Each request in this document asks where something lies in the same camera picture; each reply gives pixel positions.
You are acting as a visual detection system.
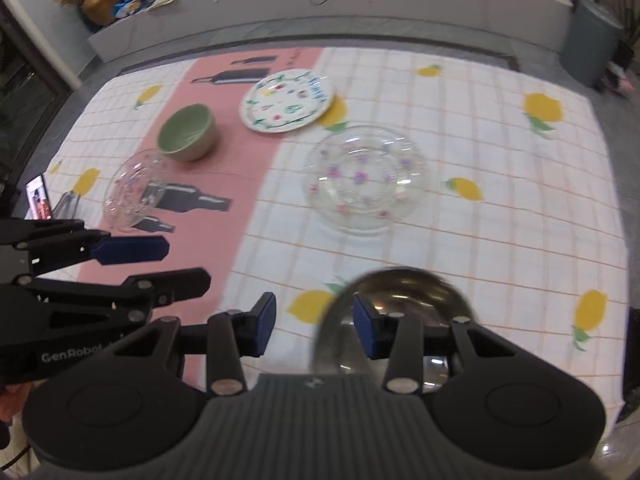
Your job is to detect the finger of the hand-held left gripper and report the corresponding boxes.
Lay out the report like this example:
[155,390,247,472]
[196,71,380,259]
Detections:
[17,267,212,325]
[0,218,169,281]

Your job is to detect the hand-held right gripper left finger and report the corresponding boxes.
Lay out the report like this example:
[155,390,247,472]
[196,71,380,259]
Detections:
[117,291,277,395]

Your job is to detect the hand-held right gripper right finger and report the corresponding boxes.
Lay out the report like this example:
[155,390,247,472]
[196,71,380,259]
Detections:
[351,294,532,395]

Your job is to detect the small clear glass flower plate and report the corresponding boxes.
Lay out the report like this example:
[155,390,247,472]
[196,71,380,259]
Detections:
[102,152,168,231]

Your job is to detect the green ceramic bowl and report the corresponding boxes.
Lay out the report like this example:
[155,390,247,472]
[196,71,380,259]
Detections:
[157,103,219,163]

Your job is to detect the large clear glass flower plate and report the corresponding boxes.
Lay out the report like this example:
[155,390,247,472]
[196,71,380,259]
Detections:
[302,125,431,233]

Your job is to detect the white painted ceramic plate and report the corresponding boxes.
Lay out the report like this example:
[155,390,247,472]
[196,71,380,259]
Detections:
[239,68,335,134]

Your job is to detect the metal phone stand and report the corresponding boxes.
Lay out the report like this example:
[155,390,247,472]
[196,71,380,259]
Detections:
[52,191,82,221]

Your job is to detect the smartphone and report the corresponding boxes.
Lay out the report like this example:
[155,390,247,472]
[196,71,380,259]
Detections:
[25,174,55,221]

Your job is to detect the pink bottle print placemat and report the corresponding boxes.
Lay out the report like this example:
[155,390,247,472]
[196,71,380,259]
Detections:
[77,47,326,393]

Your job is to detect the lemon print checked tablecloth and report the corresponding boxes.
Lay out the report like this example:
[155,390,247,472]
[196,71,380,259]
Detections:
[47,47,630,413]

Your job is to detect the golden round vase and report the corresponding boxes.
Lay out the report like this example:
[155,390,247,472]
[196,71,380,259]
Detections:
[81,0,126,26]

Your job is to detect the blue snack packets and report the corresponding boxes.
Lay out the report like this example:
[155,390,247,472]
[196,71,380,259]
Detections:
[112,0,153,17]

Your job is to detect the long grey stone bench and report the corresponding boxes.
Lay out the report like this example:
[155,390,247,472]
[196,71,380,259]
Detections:
[86,0,575,65]

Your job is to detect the grey trash bin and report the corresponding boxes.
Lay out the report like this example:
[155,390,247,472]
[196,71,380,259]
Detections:
[559,0,625,90]

